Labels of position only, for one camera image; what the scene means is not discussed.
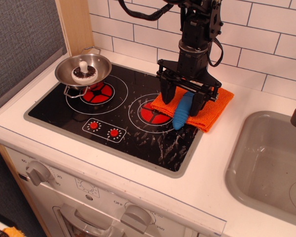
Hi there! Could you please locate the oven door with handle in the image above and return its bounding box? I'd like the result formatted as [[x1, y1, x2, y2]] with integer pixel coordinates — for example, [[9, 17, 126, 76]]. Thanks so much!
[[53, 204, 190, 237]]

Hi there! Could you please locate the left grey oven knob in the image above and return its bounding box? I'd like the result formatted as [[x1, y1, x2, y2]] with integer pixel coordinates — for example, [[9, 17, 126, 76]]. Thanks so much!
[[26, 161, 51, 186]]

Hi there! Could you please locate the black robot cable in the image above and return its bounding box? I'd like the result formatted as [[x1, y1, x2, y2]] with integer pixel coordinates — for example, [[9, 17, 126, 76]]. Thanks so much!
[[117, 0, 224, 68]]

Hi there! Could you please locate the white toy mushroom slice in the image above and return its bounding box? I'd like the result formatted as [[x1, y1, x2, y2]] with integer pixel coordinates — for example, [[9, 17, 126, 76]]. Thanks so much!
[[72, 61, 98, 85]]

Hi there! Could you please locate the blue handled metal fork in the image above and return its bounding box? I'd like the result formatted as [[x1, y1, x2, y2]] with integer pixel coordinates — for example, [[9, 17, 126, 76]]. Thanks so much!
[[172, 91, 194, 130]]

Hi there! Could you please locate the grey oven knob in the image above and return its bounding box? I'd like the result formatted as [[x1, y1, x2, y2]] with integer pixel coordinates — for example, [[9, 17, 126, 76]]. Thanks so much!
[[120, 205, 152, 234], [26, 161, 51, 186]]

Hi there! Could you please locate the red stove button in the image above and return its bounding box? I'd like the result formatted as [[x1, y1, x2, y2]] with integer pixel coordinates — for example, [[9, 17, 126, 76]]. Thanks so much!
[[110, 129, 119, 137], [89, 121, 99, 130]]

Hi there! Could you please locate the left red stove button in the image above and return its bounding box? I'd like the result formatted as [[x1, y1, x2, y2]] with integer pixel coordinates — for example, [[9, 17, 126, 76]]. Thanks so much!
[[89, 121, 99, 130]]

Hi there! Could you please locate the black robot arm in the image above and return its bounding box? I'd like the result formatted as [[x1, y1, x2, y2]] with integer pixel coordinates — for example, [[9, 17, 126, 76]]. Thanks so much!
[[157, 0, 223, 117]]

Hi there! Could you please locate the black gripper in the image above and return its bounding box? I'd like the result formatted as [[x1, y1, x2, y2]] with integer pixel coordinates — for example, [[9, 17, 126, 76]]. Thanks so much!
[[157, 49, 222, 117]]

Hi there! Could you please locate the small steel pot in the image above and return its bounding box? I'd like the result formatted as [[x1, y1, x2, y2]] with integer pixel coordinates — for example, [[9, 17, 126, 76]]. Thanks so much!
[[55, 49, 112, 98]]

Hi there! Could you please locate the wooden side post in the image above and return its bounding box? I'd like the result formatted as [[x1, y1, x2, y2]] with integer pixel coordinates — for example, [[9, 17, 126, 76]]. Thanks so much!
[[55, 0, 94, 56]]

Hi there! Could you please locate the right red stove button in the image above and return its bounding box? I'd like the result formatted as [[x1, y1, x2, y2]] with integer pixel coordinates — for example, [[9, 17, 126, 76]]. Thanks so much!
[[110, 129, 119, 137]]

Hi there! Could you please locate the orange folded cloth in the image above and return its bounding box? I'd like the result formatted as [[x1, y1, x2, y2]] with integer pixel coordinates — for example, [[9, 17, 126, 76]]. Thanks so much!
[[151, 87, 234, 132]]

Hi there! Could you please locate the black toy stovetop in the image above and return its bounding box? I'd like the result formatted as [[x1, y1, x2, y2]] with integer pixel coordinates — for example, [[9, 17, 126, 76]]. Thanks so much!
[[24, 65, 203, 178]]

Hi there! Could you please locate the grey plastic sink basin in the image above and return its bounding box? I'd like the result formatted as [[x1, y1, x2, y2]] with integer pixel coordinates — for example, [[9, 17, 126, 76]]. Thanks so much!
[[225, 111, 296, 225]]

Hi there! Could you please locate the orange object bottom left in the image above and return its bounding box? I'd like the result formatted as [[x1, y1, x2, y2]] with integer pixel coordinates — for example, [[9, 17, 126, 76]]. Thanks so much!
[[2, 227, 25, 237]]

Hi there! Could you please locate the right grey oven knob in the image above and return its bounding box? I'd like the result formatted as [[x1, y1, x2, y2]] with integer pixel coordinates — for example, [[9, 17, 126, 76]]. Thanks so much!
[[120, 205, 152, 234]]

